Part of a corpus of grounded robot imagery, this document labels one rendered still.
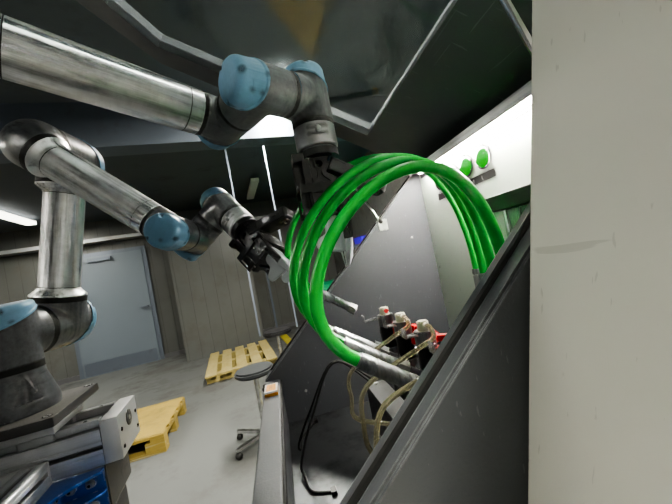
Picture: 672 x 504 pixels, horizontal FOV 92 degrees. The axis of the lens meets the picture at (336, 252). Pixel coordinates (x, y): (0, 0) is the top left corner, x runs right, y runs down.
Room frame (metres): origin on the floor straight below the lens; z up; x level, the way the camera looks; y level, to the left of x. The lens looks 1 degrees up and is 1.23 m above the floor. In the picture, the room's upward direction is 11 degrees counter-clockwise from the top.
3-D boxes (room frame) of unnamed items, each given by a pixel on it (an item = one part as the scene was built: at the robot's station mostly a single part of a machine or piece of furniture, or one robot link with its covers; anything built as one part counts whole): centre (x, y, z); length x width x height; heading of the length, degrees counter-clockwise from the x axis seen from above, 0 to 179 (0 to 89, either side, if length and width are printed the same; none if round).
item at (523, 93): (0.64, -0.33, 1.43); 0.54 x 0.03 x 0.02; 11
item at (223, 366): (4.71, 1.64, 0.06); 1.36 x 0.94 x 0.12; 17
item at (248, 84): (0.53, 0.08, 1.52); 0.11 x 0.11 x 0.08; 44
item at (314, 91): (0.58, 0.00, 1.52); 0.09 x 0.08 x 0.11; 134
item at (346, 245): (0.57, 0.00, 1.26); 0.06 x 0.03 x 0.09; 101
